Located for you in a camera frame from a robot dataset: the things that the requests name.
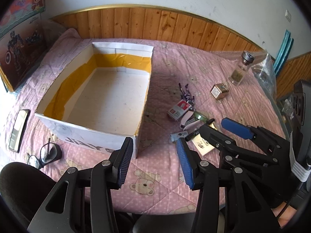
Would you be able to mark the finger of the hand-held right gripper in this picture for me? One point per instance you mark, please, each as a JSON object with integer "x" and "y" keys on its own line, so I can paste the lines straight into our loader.
{"x": 235, "y": 127}
{"x": 213, "y": 136}

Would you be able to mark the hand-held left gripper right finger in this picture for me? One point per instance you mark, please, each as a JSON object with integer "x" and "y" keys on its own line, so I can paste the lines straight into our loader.
{"x": 185, "y": 166}

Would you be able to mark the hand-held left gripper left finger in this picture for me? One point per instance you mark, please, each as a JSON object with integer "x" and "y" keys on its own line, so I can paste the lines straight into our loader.
{"x": 124, "y": 161}

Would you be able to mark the small cream carton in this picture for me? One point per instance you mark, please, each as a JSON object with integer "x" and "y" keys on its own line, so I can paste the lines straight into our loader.
{"x": 201, "y": 146}

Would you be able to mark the black marker pen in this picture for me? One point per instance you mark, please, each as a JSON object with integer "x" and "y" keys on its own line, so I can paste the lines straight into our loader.
{"x": 193, "y": 135}

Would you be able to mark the pink and white clip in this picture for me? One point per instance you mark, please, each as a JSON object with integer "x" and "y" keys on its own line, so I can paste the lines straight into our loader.
{"x": 189, "y": 123}

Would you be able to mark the small brown cardboard box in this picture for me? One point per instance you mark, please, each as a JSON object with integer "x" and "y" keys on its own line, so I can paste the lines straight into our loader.
{"x": 220, "y": 91}

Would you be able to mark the red and white staple box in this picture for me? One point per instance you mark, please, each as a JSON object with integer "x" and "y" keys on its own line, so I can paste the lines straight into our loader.
{"x": 179, "y": 108}

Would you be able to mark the purple striped doll legs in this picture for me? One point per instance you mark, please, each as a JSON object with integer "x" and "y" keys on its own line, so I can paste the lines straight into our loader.
{"x": 185, "y": 93}

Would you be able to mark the white cardboard box yellow tape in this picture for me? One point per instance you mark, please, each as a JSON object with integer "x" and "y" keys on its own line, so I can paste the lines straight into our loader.
{"x": 104, "y": 97}

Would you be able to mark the person's right forearm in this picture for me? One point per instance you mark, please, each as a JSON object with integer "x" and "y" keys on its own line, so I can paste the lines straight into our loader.
{"x": 281, "y": 212}

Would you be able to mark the green round tag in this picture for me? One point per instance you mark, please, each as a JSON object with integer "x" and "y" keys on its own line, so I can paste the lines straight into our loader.
{"x": 200, "y": 116}

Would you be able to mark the glass bottle with metal cap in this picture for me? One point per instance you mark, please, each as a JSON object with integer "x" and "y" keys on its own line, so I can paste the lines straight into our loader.
{"x": 239, "y": 71}

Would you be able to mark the teal strips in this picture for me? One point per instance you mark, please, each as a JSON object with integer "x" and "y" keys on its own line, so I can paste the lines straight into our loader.
{"x": 283, "y": 51}

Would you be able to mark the black eyeglasses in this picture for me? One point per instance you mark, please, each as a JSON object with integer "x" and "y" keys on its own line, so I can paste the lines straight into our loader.
{"x": 48, "y": 153}

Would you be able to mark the pink bear-print quilt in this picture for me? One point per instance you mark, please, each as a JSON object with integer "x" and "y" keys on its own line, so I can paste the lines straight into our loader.
{"x": 165, "y": 65}

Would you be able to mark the black smartphone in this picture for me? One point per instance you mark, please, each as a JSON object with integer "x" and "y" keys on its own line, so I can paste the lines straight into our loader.
{"x": 19, "y": 131}

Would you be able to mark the superhero toy box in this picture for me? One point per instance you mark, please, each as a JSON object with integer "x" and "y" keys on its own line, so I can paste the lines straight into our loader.
{"x": 19, "y": 48}

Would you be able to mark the white wall socket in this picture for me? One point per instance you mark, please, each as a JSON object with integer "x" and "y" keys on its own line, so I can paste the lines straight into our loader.
{"x": 288, "y": 15}

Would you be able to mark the cartoon wall poster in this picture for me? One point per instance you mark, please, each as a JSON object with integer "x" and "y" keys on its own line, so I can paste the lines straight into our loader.
{"x": 21, "y": 2}

